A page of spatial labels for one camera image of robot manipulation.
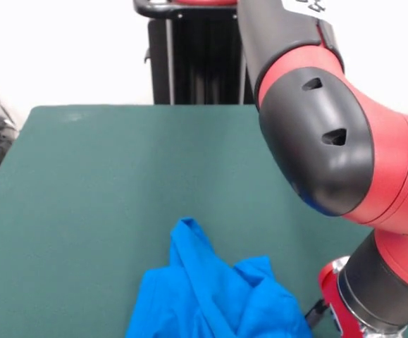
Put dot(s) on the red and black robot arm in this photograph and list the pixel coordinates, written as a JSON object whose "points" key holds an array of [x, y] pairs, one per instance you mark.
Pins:
{"points": [[330, 141]]}

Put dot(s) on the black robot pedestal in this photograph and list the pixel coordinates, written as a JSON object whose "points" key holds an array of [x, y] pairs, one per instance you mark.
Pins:
{"points": [[196, 60]]}

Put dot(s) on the dark green tablecloth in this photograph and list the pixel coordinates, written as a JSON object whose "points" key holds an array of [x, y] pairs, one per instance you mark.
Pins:
{"points": [[119, 176]]}

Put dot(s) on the blue printed t-shirt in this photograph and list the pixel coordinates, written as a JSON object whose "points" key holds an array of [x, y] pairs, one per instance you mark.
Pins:
{"points": [[207, 299]]}

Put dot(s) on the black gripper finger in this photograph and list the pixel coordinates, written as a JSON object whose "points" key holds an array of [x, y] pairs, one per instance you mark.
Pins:
{"points": [[316, 311]]}

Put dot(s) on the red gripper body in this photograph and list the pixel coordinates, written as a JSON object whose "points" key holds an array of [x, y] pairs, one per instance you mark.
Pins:
{"points": [[334, 303]]}

